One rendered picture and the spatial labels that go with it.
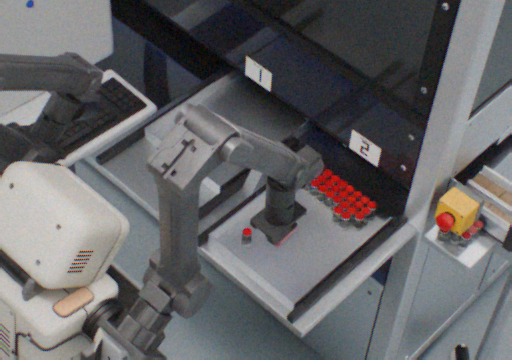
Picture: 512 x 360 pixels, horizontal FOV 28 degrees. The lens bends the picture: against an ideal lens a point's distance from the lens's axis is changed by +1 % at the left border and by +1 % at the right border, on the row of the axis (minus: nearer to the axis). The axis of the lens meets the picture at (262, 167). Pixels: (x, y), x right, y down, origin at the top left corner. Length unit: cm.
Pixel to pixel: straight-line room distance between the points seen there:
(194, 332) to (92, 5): 110
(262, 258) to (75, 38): 82
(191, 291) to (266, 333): 150
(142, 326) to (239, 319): 149
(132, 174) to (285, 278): 46
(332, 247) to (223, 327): 97
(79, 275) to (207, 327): 148
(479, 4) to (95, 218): 79
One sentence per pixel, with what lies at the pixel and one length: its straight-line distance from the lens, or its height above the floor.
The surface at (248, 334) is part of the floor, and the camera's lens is 322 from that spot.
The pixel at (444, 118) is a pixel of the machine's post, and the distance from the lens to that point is 213.
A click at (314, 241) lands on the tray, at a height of 88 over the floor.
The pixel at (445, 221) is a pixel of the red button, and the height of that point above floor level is 101.
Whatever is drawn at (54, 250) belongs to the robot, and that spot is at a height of 134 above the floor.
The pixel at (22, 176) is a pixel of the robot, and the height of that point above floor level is 139.
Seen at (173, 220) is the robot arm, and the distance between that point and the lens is 157.
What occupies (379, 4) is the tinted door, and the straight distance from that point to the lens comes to 210.
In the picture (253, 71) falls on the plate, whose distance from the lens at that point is 250.
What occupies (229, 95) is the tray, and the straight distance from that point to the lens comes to 263.
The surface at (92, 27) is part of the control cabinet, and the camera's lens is 274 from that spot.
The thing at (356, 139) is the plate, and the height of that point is 103.
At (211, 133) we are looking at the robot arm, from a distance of 149.
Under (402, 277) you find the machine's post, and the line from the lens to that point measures 255.
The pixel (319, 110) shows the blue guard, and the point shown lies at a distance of 239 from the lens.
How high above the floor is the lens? 272
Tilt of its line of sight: 48 degrees down
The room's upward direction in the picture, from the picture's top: 5 degrees clockwise
